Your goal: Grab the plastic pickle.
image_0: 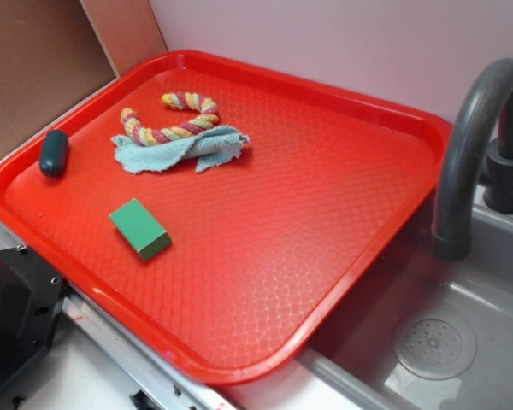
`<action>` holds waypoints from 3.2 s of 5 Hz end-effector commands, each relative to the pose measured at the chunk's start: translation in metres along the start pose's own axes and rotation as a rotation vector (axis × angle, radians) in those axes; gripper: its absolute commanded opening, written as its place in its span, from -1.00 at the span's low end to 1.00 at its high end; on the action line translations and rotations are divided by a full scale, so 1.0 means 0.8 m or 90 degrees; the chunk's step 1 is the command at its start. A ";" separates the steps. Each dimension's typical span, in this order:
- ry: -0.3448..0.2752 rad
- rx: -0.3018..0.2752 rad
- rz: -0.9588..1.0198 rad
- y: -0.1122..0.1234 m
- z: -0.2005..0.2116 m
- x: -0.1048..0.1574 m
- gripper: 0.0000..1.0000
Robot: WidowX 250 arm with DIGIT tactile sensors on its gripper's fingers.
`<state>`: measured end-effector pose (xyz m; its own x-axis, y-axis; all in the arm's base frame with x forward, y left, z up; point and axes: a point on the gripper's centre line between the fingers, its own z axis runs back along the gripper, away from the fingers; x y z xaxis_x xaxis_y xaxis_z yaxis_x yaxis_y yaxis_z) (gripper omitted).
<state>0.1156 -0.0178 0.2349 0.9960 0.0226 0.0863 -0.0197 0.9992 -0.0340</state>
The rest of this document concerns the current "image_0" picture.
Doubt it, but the light blue cloth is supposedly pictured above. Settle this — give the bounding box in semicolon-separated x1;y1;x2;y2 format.
111;126;250;174

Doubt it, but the grey plastic sink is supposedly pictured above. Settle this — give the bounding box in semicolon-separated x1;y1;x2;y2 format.
299;201;513;409

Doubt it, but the multicolour twisted rope toy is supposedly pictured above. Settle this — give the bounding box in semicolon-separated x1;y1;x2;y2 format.
121;91;221;147

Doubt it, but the silver metal rail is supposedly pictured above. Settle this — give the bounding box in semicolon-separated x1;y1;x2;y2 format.
0;213;240;410

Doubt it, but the green wooden block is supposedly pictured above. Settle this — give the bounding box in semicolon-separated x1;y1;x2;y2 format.
109;198;173;261

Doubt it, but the grey toy faucet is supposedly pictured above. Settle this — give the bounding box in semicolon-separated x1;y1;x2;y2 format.
432;58;513;261

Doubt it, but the dark green plastic pickle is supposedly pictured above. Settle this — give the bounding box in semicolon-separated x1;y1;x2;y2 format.
38;129;68;178

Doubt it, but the brown cardboard panel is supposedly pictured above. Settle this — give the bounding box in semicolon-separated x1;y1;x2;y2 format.
0;1;167;160

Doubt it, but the red plastic tray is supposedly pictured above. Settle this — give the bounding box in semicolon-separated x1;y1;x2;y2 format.
0;51;451;385

